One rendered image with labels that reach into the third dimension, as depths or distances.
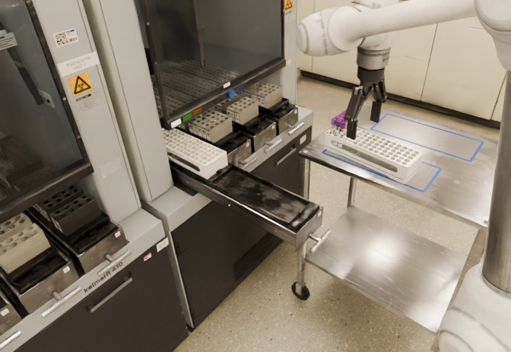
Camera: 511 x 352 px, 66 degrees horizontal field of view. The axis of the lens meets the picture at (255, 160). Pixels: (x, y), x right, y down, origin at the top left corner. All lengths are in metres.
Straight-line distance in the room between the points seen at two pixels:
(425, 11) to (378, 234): 1.15
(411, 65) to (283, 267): 1.99
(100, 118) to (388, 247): 1.26
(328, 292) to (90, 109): 1.35
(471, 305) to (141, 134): 0.91
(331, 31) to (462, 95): 2.39
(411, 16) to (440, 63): 2.37
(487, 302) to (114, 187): 0.94
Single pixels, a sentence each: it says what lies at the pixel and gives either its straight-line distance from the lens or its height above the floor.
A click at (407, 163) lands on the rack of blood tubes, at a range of 1.23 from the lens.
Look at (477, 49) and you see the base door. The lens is 3.17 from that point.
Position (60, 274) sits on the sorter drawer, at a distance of 1.14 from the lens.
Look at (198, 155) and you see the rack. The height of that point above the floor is 0.86.
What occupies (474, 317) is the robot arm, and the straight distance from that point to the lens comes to 0.83.
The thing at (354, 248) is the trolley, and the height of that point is 0.28.
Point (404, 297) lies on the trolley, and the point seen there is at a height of 0.28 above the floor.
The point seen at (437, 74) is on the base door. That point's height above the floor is 0.33.
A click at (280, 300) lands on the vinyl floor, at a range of 1.91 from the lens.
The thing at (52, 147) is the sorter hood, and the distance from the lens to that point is 1.05.
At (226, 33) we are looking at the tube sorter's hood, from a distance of 1.32.
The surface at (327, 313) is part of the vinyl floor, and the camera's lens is 1.89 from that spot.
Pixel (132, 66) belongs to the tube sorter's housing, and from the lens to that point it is 1.12.
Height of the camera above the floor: 1.57
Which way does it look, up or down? 36 degrees down
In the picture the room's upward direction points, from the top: 3 degrees counter-clockwise
